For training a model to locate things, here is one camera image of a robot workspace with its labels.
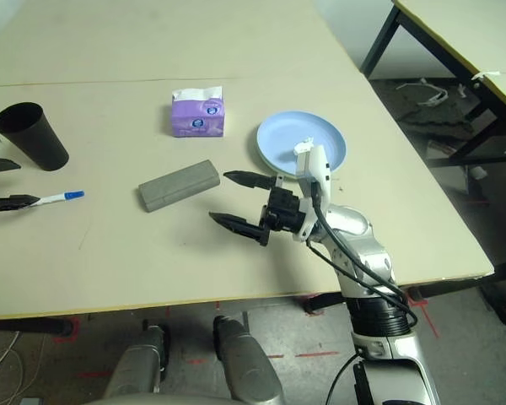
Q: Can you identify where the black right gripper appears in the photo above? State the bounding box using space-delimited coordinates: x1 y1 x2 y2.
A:
208 170 307 247

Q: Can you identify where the white marker with blue cap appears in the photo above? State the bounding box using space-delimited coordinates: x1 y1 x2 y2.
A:
32 190 85 207

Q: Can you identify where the grey glasses case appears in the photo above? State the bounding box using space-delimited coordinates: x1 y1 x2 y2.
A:
137 159 220 213

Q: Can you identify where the black plastic cup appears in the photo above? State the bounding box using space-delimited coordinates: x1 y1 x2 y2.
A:
0 101 71 172

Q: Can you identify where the light blue plate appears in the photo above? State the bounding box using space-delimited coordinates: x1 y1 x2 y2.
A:
256 110 347 182

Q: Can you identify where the purple tissue pack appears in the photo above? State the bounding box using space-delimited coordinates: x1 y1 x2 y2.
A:
170 86 226 138

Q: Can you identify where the black table base bar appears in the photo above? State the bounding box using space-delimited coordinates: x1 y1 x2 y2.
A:
0 316 75 337
305 263 506 316

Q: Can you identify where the flat carton floor piece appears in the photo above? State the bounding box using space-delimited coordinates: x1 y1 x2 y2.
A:
425 140 453 159

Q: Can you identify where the white plastic floor scrap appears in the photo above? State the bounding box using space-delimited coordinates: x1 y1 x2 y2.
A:
396 78 449 106

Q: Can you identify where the black caster foot bar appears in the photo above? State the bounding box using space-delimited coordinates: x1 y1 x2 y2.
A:
476 282 506 327

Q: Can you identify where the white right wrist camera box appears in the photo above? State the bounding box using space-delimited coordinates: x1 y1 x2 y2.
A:
295 145 333 203

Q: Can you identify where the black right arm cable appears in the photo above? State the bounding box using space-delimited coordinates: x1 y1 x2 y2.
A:
310 181 418 405

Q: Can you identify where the white floor cable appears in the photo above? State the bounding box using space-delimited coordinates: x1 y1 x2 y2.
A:
0 331 24 397

